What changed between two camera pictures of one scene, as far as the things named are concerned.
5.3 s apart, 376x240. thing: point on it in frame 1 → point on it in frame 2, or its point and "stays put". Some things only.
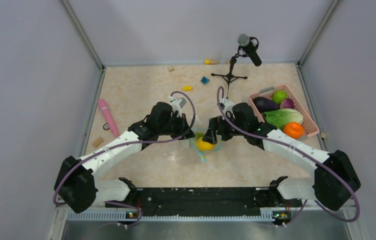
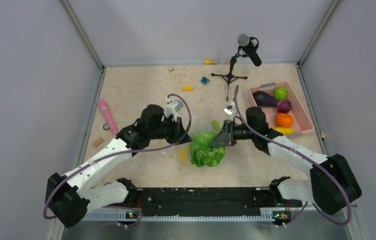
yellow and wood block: (207, 61) stays put
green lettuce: (281, 117) → (203, 154)
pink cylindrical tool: (108, 116) stays put
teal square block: (205, 80) stays put
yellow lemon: (204, 146) → (182, 154)
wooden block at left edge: (99, 141) stays put
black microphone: (248, 46) stays put
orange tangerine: (293, 130) → (283, 120)
